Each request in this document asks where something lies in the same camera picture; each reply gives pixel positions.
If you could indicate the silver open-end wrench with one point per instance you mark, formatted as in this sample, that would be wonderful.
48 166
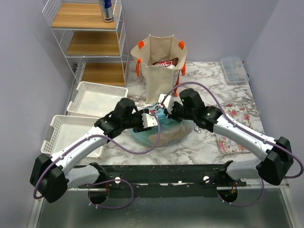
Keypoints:
197 129

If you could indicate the white perforated basket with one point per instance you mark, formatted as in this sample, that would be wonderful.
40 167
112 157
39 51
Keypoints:
95 100
64 130

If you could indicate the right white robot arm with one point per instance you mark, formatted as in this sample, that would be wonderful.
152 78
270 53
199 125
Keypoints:
273 159

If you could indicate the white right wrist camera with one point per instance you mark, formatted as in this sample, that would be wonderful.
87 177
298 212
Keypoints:
166 102

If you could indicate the beige canvas tote bag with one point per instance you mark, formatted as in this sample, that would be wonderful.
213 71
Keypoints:
157 79

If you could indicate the red white snack packet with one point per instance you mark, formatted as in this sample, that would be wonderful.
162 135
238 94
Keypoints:
170 64

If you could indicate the clear plastic organizer box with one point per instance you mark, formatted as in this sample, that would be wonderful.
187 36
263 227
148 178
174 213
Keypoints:
234 71

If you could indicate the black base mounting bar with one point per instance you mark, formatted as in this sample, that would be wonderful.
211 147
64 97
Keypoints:
160 181

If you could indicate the white perforated basket rear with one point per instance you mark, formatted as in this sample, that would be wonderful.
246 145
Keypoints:
95 100

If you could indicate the blue plastic grocery bag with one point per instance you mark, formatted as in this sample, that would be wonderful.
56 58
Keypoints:
171 132

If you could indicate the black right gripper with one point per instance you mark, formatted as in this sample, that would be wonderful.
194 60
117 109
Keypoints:
172 115

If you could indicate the white wire shelf rack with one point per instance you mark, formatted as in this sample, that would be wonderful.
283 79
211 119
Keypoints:
96 51

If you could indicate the white perforated basket front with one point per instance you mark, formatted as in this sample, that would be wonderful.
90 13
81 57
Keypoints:
64 130

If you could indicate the aluminium rail frame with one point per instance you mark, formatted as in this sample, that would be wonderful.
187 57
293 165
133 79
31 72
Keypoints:
126 205

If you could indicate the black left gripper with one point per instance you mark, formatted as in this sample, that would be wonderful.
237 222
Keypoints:
141 128

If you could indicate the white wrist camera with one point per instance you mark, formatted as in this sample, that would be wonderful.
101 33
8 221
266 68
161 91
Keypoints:
149 120
166 102

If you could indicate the floral pattern tray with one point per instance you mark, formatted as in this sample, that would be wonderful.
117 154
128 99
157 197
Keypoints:
239 113

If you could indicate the silver blue drink can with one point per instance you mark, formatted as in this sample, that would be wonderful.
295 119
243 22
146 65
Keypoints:
106 10

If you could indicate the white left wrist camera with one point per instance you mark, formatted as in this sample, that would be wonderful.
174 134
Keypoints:
149 120

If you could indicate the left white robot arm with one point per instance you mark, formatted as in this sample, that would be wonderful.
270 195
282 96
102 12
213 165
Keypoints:
53 175

